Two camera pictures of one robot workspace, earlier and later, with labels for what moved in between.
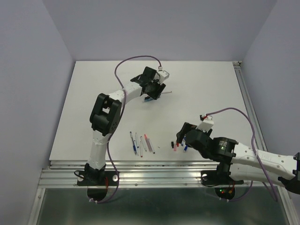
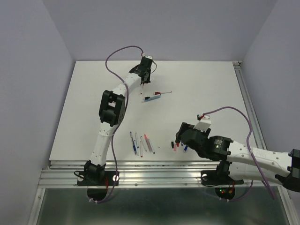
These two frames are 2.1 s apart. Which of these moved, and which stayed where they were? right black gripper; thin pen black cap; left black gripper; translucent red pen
Moved: left black gripper
Stayed: right black gripper; thin pen black cap; translucent red pen
